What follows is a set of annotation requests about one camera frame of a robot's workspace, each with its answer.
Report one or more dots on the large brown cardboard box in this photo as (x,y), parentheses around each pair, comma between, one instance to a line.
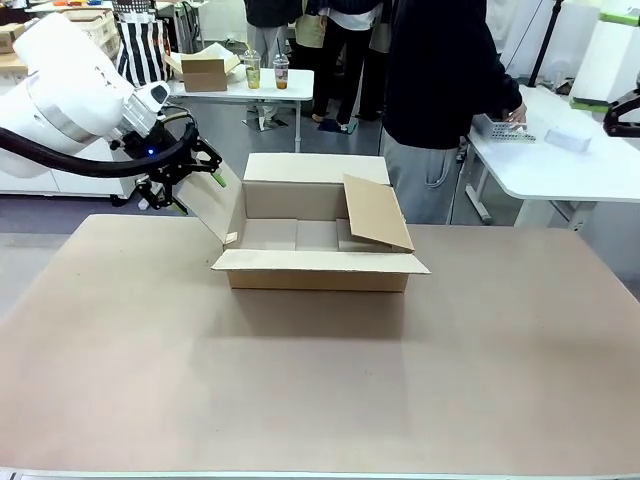
(320,260)

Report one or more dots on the plastic cup with green drink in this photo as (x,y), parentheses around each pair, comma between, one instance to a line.
(251,72)

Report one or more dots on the plastic cup with orange drink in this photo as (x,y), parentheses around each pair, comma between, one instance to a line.
(281,75)

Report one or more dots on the black tripod pole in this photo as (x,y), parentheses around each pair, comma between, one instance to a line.
(545,40)

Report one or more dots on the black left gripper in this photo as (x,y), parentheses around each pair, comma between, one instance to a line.
(172,172)

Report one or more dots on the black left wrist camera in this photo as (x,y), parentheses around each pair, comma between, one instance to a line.
(151,194)

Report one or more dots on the small open cardboard box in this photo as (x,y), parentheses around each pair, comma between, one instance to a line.
(204,75)

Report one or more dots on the white desk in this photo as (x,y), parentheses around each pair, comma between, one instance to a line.
(565,170)

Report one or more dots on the black white striped bag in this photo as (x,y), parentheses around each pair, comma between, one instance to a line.
(142,50)

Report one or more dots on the tiny cardboard carton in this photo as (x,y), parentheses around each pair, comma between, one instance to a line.
(10,39)

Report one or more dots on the bystander in black trousers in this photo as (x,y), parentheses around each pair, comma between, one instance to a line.
(345,65)

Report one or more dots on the white plastic basket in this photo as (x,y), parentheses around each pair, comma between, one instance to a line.
(100,30)

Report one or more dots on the white folding table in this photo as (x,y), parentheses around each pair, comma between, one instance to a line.
(280,92)

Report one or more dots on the person in dark hoodie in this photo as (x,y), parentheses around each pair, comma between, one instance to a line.
(440,90)

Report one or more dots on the bystander in grey trousers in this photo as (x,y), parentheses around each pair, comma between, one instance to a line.
(265,45)

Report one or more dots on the person's right forearm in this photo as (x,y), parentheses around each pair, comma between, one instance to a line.
(507,87)

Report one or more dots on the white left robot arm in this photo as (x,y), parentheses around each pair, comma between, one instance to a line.
(60,100)

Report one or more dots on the perforated metal tray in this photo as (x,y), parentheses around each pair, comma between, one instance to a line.
(505,131)

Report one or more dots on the clear plastic box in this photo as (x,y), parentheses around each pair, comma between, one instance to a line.
(567,141)

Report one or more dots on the person's right hand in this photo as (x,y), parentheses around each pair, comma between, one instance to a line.
(518,114)

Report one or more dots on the white and green box stack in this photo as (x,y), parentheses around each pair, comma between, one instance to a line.
(607,60)

